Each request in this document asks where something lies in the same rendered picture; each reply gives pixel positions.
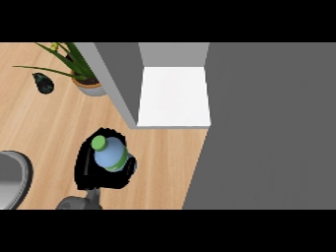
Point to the grey open cabinet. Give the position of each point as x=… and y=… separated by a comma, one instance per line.
x=122, y=82

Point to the dark eggplant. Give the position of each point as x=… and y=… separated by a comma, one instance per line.
x=44, y=84

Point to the green potted plant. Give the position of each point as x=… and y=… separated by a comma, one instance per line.
x=90, y=86

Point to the dark grey cabinet door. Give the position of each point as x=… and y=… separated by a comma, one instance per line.
x=282, y=124

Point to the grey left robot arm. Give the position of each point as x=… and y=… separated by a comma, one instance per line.
x=81, y=202

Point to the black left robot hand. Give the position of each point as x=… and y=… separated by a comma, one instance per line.
x=85, y=170

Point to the grey rounded appliance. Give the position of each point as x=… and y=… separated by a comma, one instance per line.
x=1, y=180

